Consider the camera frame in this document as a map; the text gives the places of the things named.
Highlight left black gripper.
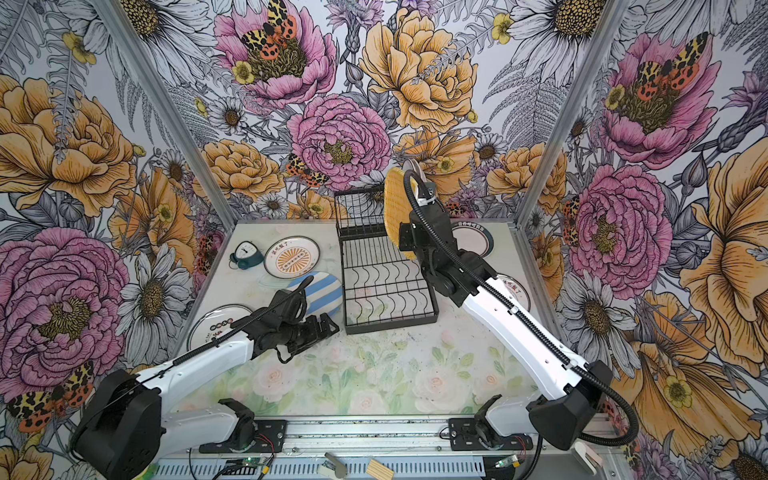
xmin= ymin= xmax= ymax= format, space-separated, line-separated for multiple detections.
xmin=279 ymin=313 xmax=338 ymax=356

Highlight orange sunburst plate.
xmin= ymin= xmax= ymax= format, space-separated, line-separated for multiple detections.
xmin=264 ymin=236 xmax=320 ymax=279
xmin=498 ymin=274 xmax=531 ymax=310

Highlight black wire dish rack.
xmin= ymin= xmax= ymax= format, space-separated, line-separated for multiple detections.
xmin=334 ymin=186 xmax=439 ymax=335

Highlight yellow woven square plate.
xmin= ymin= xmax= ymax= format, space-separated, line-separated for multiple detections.
xmin=383 ymin=167 xmax=412 ymax=249

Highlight white plate red characters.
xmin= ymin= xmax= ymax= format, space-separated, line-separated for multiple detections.
xmin=186 ymin=304 xmax=253 ymax=351

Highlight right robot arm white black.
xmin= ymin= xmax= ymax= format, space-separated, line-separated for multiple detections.
xmin=386 ymin=203 xmax=612 ymax=450

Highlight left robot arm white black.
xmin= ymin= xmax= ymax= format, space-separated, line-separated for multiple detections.
xmin=69 ymin=285 xmax=340 ymax=479

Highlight blue white striped plate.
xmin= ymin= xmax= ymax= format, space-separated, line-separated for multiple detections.
xmin=287 ymin=271 xmax=343 ymax=317

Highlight small green rimmed plate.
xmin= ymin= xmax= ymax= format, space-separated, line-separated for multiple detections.
xmin=452 ymin=221 xmax=495 ymax=257

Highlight small teal cup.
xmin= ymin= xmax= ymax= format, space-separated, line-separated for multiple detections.
xmin=229 ymin=241 xmax=264 ymax=270

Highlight grey clip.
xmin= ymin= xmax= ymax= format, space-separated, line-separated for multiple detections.
xmin=317 ymin=452 xmax=348 ymax=480

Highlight aluminium front rail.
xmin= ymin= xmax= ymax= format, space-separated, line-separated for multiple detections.
xmin=149 ymin=415 xmax=613 ymax=462

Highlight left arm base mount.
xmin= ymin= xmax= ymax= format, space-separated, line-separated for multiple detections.
xmin=198 ymin=419 xmax=288 ymax=454

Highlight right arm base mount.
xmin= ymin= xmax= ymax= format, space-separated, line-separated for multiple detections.
xmin=447 ymin=417 xmax=535 ymax=452

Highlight white handle object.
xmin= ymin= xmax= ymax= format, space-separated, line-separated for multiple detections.
xmin=571 ymin=441 xmax=604 ymax=476

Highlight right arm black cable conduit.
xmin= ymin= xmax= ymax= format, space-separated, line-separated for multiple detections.
xmin=403 ymin=170 xmax=641 ymax=448

